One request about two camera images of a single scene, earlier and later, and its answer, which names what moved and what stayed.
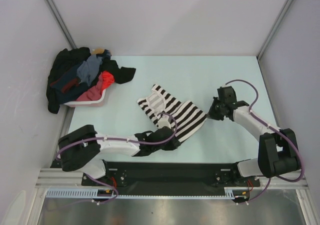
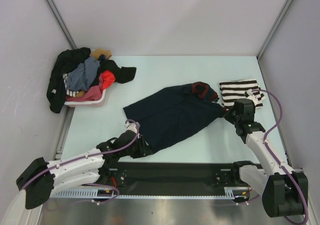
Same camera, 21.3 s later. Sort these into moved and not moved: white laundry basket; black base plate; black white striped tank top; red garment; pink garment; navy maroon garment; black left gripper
Moved: black white striped tank top; navy maroon garment; black left gripper
Not moved: black base plate; pink garment; white laundry basket; red garment
